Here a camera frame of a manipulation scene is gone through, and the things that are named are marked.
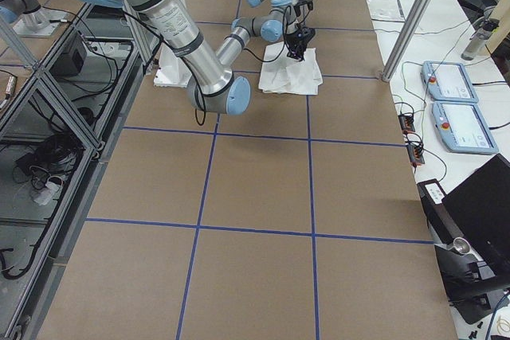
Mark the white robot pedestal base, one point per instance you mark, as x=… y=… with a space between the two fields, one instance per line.
x=171 y=72

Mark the upper blue teach pendant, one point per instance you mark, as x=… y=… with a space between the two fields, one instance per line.
x=448 y=81

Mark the black laptop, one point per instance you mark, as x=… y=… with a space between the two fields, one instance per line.
x=479 y=207

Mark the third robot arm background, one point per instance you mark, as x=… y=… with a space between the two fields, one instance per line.
x=30 y=18

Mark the orange black adapter board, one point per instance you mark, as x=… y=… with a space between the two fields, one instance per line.
x=406 y=122

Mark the blue teach pendant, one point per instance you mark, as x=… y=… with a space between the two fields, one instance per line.
x=448 y=81
x=462 y=128

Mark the lower blue teach pendant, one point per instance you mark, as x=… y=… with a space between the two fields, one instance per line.
x=462 y=128

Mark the aluminium frame post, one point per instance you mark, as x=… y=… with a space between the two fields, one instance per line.
x=404 y=38

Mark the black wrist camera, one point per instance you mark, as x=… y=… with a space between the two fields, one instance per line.
x=308 y=4

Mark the white long-sleeve printed shirt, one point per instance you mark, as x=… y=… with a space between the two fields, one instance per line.
x=282 y=74

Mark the clear plastic bag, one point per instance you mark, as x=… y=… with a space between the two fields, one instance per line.
x=386 y=10

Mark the grey water bottle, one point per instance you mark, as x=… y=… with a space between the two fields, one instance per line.
x=480 y=38

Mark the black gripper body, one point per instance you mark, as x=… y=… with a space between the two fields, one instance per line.
x=300 y=36

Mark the black power supply box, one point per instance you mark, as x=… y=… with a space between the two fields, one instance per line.
x=71 y=60

